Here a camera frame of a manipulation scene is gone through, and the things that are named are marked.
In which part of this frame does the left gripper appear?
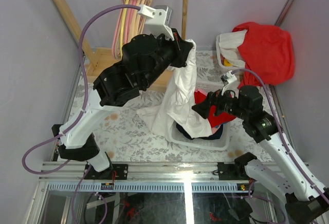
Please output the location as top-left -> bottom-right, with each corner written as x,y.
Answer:
141,25 -> 190,86

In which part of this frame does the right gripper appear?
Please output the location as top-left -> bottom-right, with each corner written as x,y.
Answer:
191,84 -> 249,121

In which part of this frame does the white t shirt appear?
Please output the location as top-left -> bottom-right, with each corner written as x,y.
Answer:
137,39 -> 212,142

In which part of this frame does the peach plastic hanger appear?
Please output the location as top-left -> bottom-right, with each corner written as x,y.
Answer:
124,0 -> 153,43

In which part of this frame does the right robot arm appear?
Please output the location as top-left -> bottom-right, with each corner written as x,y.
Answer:
192,85 -> 328,223

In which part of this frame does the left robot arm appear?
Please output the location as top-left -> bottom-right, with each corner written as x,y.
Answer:
58,29 -> 193,180

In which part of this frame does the pink plastic hanger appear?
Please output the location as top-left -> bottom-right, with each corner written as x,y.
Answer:
112,0 -> 126,60

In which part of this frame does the yellow plastic hanger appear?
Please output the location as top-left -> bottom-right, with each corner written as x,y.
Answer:
119,0 -> 130,57

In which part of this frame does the red t shirt on basket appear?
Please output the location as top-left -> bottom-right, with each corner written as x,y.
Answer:
232,22 -> 295,85

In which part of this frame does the pile of folded clothes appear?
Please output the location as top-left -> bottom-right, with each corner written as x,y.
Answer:
176,87 -> 237,141

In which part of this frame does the white front laundry basket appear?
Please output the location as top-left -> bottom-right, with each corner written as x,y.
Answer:
168,80 -> 230,151

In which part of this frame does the white laundry basket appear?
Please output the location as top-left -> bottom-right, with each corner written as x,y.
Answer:
216,30 -> 247,71
168,80 -> 230,151

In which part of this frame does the white back laundry basket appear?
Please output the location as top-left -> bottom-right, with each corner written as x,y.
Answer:
216,30 -> 247,71

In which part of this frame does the floral table cloth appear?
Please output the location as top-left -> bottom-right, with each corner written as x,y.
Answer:
60,49 -> 283,163

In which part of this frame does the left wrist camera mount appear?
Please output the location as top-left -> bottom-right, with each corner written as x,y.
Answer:
138,5 -> 174,41

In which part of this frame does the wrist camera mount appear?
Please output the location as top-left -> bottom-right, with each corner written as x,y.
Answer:
221,70 -> 237,95
138,5 -> 174,41

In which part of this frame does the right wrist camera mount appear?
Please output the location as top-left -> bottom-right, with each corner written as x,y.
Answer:
221,70 -> 237,95

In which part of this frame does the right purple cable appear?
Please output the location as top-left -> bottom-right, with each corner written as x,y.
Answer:
231,68 -> 329,223

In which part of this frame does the aluminium rail frame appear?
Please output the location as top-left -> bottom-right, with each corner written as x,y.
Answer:
24,161 -> 248,223

